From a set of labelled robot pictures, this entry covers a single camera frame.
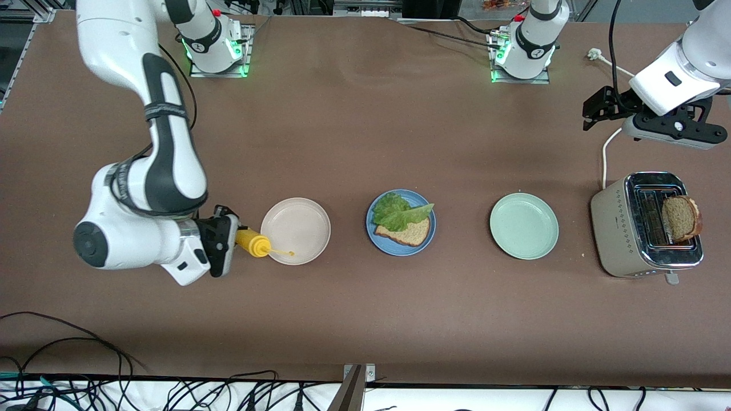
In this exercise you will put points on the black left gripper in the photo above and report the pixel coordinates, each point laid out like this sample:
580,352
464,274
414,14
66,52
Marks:
615,100

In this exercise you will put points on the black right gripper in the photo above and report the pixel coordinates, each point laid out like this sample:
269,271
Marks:
209,233

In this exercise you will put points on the yellow mustard squeeze bottle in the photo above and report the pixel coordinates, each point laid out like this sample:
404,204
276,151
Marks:
254,242

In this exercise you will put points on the brown bread slice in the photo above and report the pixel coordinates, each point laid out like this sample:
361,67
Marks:
411,235
682,220

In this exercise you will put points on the green lettuce leaf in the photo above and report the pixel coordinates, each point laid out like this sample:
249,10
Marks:
394,214

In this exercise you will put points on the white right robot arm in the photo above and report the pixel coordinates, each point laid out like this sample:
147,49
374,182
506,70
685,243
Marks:
114,45

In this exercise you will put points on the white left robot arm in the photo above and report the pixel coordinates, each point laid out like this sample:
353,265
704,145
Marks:
694,63

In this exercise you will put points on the beige plate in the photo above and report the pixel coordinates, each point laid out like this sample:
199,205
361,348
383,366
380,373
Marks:
295,225

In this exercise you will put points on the pale green plate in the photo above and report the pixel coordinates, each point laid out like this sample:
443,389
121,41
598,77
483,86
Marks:
524,226

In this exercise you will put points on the blue plate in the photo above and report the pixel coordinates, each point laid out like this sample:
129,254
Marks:
400,251

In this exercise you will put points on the beige chrome toaster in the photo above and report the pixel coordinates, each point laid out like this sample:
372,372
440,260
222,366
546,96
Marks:
614,228

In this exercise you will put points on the person in dark clothes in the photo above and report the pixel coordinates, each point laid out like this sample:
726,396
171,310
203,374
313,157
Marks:
431,8

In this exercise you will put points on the grey metal box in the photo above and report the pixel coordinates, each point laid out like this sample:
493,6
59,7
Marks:
365,8

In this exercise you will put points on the black left camera bracket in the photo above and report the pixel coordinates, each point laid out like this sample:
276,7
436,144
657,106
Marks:
657,121

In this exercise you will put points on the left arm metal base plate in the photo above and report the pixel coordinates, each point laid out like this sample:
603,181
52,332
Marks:
519,81

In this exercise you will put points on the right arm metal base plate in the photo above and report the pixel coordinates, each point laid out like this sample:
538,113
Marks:
220,75

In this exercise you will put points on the aluminium table edge bracket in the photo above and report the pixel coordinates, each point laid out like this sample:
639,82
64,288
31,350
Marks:
351,394

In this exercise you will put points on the aluminium frame corner profile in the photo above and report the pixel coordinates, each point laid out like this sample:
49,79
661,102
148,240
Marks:
40,14

